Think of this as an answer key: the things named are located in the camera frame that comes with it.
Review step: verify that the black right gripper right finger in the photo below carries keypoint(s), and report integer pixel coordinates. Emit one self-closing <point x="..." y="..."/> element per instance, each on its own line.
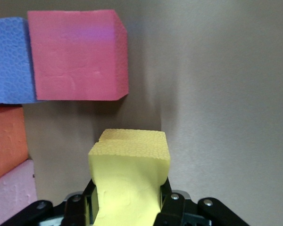
<point x="179" y="212"/>

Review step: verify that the orange foam block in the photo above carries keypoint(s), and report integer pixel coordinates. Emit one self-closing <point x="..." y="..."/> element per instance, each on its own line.
<point x="4" y="141"/>

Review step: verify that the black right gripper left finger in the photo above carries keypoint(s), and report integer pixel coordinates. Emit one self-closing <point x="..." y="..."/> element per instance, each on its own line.
<point x="61" y="212"/>

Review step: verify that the crimson foam block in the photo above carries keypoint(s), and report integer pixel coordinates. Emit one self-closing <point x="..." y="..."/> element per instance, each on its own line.
<point x="77" y="58"/>

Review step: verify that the pink foam block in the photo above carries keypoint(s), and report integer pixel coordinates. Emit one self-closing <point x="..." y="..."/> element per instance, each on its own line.
<point x="9" y="188"/>

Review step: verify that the brown table cover mat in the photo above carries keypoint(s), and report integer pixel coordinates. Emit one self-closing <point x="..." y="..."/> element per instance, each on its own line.
<point x="214" y="94"/>

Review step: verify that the dark purple foam block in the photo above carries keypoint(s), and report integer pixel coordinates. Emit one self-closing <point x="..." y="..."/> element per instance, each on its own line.
<point x="9" y="61"/>

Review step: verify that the yellow foam block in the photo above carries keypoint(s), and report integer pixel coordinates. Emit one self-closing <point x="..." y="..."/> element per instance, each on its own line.
<point x="127" y="176"/>

